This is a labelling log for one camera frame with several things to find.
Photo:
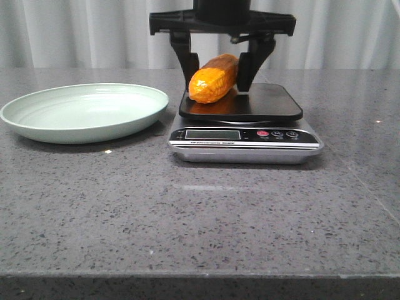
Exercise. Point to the black kitchen scale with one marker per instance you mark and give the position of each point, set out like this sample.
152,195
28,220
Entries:
262,126

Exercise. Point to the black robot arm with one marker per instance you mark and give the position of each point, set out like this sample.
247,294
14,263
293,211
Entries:
234,18

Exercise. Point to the pale green plate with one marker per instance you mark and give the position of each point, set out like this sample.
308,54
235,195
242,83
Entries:
85,113

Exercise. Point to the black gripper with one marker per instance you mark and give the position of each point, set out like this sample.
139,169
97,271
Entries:
261,41

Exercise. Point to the orange corn cob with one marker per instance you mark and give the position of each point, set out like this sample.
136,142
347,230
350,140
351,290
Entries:
214,80

